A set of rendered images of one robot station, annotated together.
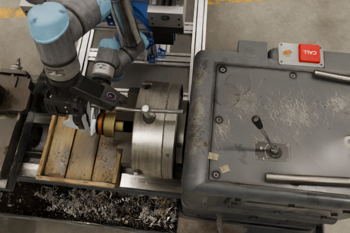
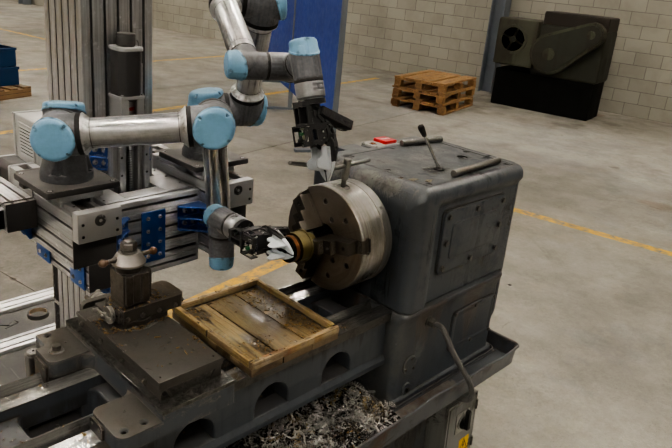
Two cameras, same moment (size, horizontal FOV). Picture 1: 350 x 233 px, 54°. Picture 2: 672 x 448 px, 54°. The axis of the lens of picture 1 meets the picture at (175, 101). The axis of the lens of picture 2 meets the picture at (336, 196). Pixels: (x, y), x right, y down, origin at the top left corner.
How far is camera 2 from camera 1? 1.74 m
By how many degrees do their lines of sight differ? 60
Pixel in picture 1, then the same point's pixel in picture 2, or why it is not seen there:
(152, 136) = (360, 195)
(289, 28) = not seen: hidden behind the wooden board
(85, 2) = not seen: hidden behind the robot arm
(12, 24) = not seen: outside the picture
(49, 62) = (317, 74)
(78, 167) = (281, 341)
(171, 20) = (242, 193)
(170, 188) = (379, 314)
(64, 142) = (236, 335)
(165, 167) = (386, 223)
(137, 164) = (365, 228)
